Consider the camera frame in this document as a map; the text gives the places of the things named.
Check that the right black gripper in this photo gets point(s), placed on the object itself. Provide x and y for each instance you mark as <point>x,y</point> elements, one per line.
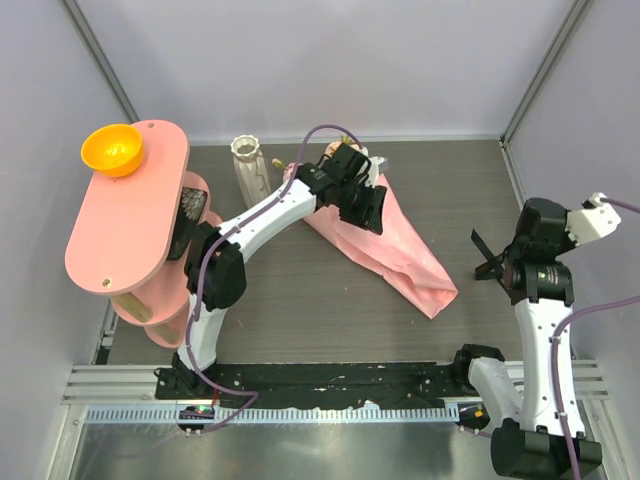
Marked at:
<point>566,244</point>

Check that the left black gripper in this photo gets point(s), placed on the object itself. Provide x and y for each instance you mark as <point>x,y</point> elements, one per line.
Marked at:
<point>374,217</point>

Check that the black ribbon gold lettering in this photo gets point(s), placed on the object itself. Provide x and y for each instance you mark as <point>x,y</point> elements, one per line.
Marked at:
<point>492,268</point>

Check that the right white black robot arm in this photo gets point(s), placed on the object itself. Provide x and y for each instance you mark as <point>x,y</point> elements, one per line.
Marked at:
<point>536,431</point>

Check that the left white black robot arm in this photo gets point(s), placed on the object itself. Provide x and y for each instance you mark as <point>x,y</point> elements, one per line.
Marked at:
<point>215,265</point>

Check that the white ribbed ceramic vase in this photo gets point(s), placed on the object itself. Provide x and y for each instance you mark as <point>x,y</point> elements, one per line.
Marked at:
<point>251,169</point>

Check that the black patterned box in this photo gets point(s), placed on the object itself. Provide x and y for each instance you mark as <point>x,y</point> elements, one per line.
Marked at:
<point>190,208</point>

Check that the pink tiered wooden shelf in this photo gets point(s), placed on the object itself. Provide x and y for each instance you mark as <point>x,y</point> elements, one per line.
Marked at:
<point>120,241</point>

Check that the orange plastic bowl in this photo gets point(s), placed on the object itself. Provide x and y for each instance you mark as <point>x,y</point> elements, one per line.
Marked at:
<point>115,150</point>

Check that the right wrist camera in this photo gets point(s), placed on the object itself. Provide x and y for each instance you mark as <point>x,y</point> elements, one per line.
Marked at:
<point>596,220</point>

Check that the black mounting base plate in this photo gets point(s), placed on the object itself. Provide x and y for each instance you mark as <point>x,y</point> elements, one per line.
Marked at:
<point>326,386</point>

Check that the slotted white cable duct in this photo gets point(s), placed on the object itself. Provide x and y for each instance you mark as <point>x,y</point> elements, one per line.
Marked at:
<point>167,413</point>

